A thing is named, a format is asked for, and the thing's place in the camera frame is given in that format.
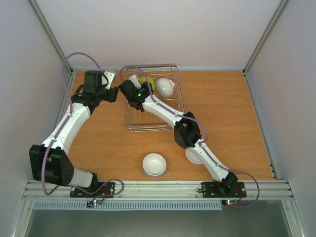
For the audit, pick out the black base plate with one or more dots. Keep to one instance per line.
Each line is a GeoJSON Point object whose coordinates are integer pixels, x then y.
{"type": "Point", "coordinates": [95, 190]}
{"type": "Point", "coordinates": [211, 190]}

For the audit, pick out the white ceramic bowl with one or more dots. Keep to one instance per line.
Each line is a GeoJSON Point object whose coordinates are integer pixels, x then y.
{"type": "Point", "coordinates": [165, 87]}

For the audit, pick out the grey slotted cable duct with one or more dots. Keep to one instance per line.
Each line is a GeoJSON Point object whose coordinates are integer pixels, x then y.
{"type": "Point", "coordinates": [128, 205]}

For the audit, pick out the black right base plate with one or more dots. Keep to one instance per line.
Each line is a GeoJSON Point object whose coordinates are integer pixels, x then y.
{"type": "Point", "coordinates": [211, 190]}

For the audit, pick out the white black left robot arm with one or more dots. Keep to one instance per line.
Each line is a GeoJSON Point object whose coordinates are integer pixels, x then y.
{"type": "Point", "coordinates": [49, 160]}

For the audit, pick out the aluminium front rail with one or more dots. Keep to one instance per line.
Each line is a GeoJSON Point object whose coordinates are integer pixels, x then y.
{"type": "Point", "coordinates": [169, 190]}

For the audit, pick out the silver wire dish rack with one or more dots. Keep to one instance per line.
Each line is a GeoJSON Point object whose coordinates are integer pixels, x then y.
{"type": "Point", "coordinates": [137, 121]}

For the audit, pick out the small circuit board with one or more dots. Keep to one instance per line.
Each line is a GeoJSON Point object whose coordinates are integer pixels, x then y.
{"type": "Point", "coordinates": [229, 202]}
{"type": "Point", "coordinates": [95, 203]}

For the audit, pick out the left small circuit board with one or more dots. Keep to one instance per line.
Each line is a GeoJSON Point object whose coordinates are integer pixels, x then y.
{"type": "Point", "coordinates": [95, 203]}

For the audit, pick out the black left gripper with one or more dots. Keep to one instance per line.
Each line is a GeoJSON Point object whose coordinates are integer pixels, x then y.
{"type": "Point", "coordinates": [113, 97]}

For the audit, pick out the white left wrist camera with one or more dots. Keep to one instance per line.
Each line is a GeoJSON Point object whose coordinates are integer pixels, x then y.
{"type": "Point", "coordinates": [108, 77]}

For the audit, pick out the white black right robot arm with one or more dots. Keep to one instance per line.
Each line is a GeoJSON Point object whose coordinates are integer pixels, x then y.
{"type": "Point", "coordinates": [186, 129]}

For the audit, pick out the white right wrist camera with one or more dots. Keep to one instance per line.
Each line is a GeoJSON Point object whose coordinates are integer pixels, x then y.
{"type": "Point", "coordinates": [135, 80]}

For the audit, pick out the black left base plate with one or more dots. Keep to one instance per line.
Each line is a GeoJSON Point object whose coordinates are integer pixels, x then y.
{"type": "Point", "coordinates": [95, 190]}

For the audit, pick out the right small circuit board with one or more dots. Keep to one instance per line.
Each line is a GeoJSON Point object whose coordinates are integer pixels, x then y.
{"type": "Point", "coordinates": [229, 202]}

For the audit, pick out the white bowl front centre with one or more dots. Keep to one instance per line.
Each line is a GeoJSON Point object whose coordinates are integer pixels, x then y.
{"type": "Point", "coordinates": [154, 165]}

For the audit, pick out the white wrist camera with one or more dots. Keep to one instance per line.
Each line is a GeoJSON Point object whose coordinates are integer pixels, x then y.
{"type": "Point", "coordinates": [108, 77]}
{"type": "Point", "coordinates": [135, 80]}

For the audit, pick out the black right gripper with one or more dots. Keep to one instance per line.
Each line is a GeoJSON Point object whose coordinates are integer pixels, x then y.
{"type": "Point", "coordinates": [126, 87]}

